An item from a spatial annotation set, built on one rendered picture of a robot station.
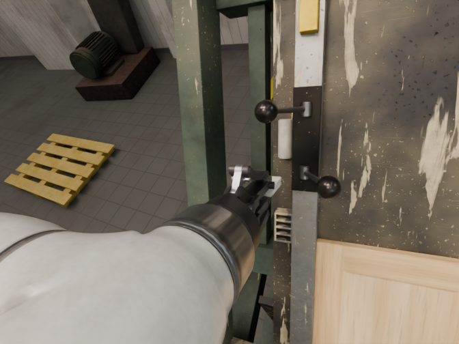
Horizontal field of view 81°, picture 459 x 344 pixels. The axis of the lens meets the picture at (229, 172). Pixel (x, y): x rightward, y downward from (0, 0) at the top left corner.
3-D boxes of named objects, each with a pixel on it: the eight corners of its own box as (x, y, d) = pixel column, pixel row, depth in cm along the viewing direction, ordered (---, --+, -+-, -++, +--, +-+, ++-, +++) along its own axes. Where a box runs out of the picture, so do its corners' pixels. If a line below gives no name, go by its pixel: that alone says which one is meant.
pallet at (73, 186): (10, 186, 322) (2, 181, 313) (61, 136, 360) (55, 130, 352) (68, 214, 264) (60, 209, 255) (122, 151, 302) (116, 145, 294)
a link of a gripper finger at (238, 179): (219, 218, 31) (216, 173, 29) (235, 201, 35) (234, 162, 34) (239, 220, 30) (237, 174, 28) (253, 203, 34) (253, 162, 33)
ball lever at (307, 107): (301, 119, 52) (249, 123, 45) (302, 98, 52) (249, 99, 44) (318, 119, 49) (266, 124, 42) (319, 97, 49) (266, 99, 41)
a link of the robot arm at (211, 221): (145, 309, 25) (181, 272, 30) (238, 338, 21) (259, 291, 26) (132, 216, 23) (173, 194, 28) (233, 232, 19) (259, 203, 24)
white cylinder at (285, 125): (280, 119, 57) (279, 155, 59) (276, 119, 54) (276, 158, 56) (294, 118, 56) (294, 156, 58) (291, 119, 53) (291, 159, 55)
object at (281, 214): (277, 235, 64) (274, 241, 61) (277, 207, 62) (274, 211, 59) (294, 237, 62) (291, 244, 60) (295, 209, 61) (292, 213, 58)
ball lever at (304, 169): (293, 180, 54) (321, 203, 41) (293, 162, 53) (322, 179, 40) (311, 179, 54) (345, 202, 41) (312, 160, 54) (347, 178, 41)
